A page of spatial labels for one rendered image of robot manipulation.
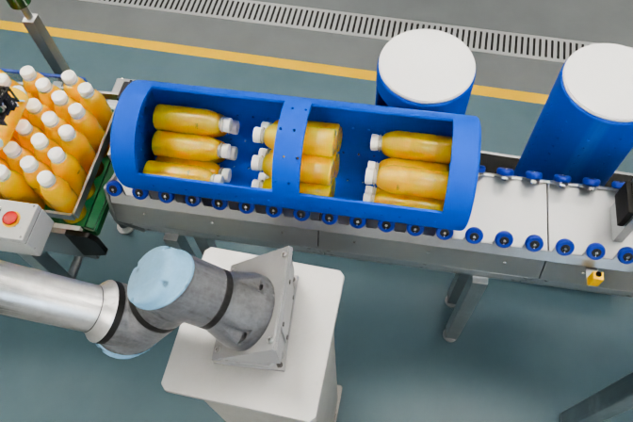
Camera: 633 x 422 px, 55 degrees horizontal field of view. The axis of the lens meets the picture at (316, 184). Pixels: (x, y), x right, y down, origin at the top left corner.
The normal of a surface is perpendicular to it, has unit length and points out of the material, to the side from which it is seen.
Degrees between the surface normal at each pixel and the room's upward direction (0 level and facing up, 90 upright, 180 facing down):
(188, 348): 0
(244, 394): 0
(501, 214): 0
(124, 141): 40
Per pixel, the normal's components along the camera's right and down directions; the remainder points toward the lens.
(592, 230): -0.04, -0.50
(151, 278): -0.63, -0.48
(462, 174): -0.12, 0.04
